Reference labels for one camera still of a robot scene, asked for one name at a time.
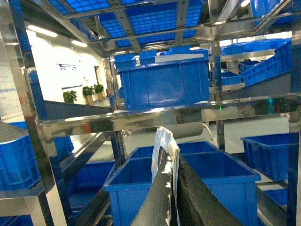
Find large blue bin front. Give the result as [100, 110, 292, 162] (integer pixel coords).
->
[104, 152, 261, 226]

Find stainless steel shelf rack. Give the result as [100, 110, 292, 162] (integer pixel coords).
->
[0, 0, 301, 226]

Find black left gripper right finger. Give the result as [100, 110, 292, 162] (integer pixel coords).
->
[177, 156, 242, 226]

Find blue bin right shelf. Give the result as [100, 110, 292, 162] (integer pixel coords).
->
[241, 133, 289, 181]

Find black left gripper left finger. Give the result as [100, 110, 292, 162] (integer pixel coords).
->
[131, 154, 173, 226]

